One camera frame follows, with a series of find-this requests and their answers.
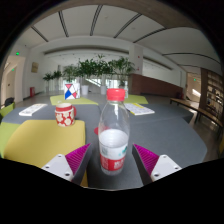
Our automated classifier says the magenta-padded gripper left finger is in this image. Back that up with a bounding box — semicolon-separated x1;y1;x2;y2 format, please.
41;143;93;186

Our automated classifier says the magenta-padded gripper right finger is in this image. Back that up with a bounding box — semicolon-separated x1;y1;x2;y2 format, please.
131;143;183;186

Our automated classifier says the clear red-capped water bottle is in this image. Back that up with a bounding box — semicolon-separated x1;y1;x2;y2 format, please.
97;88;131;176

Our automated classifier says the red white patterned mug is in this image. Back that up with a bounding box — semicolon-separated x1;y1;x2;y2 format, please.
54;102;78;128

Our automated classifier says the yellow-edged open booklet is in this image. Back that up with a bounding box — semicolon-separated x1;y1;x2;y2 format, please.
123;102;156;117

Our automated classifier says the white printed booklet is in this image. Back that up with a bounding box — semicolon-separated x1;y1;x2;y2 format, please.
18;103;49;117

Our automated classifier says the long wooden bench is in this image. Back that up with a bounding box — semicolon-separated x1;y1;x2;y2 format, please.
169;97;224;129

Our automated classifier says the white box with coloured triangles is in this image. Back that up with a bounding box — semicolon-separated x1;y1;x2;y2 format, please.
63;82;81;101

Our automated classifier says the lime green chair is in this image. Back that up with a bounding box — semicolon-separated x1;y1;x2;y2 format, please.
0;102;16;118

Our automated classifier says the black chair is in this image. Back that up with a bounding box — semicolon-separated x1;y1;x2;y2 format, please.
3;97;16;108

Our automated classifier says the wooden shelf unit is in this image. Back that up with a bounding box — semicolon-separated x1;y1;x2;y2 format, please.
206;71;224;118

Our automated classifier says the group of potted green plants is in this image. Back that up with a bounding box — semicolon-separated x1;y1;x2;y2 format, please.
42;54;136;96

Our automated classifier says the framed wall picture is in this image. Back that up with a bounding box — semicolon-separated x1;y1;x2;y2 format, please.
31;62;40;74

